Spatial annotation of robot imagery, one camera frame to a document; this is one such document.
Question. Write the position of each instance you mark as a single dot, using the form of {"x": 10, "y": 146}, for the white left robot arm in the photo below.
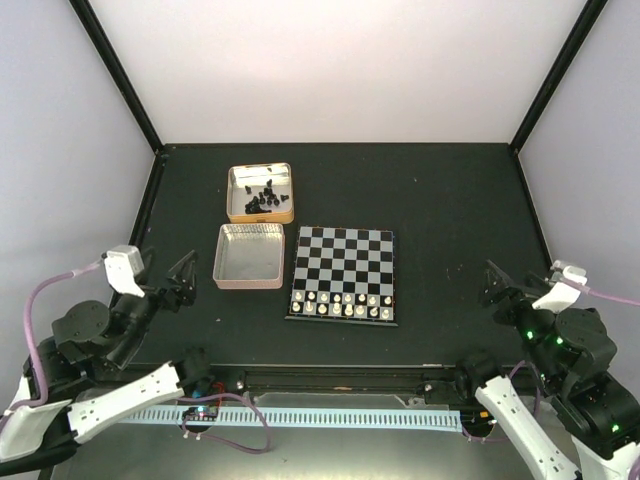
{"x": 48, "y": 419}

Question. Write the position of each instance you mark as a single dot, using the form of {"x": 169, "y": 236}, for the black mounting rail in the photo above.
{"x": 436, "y": 385}

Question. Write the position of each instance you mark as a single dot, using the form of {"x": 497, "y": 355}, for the left controller circuit board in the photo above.
{"x": 200, "y": 414}

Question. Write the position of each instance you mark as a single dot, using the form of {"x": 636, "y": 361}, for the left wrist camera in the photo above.
{"x": 122, "y": 265}

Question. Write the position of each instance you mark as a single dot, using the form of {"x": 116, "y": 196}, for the pile of black chess pieces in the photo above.
{"x": 264, "y": 200}

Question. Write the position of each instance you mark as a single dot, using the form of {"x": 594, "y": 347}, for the controller circuit board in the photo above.
{"x": 476, "y": 419}
{"x": 200, "y": 414}

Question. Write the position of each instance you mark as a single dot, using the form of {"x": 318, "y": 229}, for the right controller circuit board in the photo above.
{"x": 476, "y": 419}

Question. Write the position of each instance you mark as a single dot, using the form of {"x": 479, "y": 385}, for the light blue slotted cable duct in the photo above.
{"x": 326, "y": 418}

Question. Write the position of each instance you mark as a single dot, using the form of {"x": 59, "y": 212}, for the black and grey chessboard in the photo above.
{"x": 340, "y": 260}

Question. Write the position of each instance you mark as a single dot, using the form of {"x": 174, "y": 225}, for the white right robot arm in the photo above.
{"x": 570, "y": 353}

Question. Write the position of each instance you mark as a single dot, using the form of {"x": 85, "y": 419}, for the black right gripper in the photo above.
{"x": 490, "y": 296}

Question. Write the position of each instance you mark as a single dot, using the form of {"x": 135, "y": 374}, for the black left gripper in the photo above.
{"x": 175, "y": 300}

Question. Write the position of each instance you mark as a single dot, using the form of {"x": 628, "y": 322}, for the gold metal tin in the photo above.
{"x": 257, "y": 175}

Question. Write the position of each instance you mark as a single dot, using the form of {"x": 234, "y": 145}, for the pink metal tin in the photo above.
{"x": 249, "y": 257}

